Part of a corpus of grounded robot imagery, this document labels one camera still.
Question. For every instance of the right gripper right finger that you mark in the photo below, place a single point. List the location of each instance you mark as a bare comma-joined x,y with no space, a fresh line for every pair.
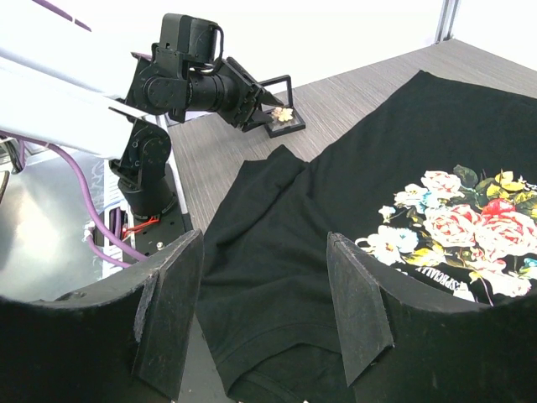
404,341

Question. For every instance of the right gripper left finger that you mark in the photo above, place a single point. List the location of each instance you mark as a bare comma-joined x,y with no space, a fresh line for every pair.
121,339

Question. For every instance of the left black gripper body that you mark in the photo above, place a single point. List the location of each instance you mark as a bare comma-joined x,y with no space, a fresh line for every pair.
231,92

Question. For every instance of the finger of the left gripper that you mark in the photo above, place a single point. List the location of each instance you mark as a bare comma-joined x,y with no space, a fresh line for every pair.
265,97
257,119

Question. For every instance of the gold flower brooch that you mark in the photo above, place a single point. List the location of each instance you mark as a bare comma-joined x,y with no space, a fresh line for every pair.
282,114

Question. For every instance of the black floral print t-shirt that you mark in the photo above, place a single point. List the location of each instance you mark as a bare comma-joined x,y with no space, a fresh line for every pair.
438,183

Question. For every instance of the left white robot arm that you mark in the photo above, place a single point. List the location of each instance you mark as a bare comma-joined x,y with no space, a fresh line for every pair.
64,85

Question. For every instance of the left black display box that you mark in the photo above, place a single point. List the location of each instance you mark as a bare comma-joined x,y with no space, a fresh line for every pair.
276,129

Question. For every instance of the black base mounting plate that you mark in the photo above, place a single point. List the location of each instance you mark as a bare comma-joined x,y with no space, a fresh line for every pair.
152,233

